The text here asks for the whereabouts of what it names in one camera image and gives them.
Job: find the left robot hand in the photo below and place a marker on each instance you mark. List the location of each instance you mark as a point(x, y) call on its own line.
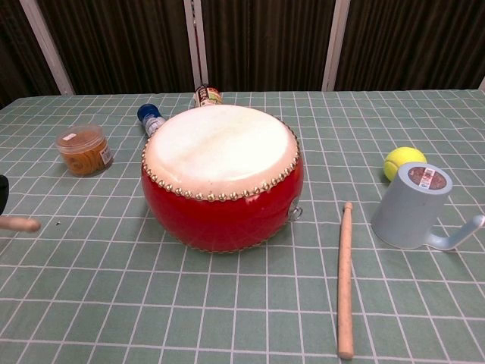
point(3, 193)

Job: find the wooden drumstick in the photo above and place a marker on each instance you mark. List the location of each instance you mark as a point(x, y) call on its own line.
point(22, 224)
point(345, 280)

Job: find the red drum with white skin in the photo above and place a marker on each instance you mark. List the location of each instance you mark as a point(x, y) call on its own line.
point(219, 178)

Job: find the green grid cutting mat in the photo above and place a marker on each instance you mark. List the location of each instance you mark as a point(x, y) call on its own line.
point(242, 303)

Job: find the clear jar of rubber bands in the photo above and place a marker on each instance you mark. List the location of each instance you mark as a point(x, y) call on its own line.
point(85, 151)

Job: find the dark corrugated partition panel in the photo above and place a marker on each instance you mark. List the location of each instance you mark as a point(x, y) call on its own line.
point(413, 41)
point(19, 57)
point(113, 41)
point(265, 41)

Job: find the bottle with blue cap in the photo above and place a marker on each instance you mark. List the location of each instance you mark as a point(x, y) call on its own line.
point(151, 117)

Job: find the yellow tennis ball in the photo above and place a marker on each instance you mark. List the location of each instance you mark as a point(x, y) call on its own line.
point(403, 159)

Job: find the light blue plastic mug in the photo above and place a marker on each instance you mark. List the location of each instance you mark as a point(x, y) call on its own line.
point(411, 208)

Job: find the white partition frame post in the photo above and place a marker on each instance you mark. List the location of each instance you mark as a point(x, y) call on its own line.
point(47, 45)
point(196, 41)
point(335, 45)

